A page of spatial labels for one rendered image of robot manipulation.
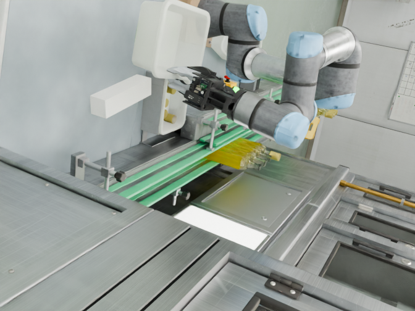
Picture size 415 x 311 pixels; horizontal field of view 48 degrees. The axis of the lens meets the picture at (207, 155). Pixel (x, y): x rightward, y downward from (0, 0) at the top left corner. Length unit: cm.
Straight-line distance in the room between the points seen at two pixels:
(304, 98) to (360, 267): 84
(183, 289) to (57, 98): 79
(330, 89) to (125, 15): 67
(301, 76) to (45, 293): 66
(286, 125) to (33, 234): 53
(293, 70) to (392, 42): 660
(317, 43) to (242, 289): 54
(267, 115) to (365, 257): 95
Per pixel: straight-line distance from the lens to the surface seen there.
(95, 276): 78
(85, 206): 99
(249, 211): 180
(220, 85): 106
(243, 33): 168
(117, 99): 150
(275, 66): 158
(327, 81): 142
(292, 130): 97
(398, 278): 176
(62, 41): 136
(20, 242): 88
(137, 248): 84
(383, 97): 771
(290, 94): 106
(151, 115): 172
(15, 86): 128
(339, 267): 170
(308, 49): 104
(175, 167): 164
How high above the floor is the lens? 168
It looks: 23 degrees down
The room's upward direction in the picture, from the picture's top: 109 degrees clockwise
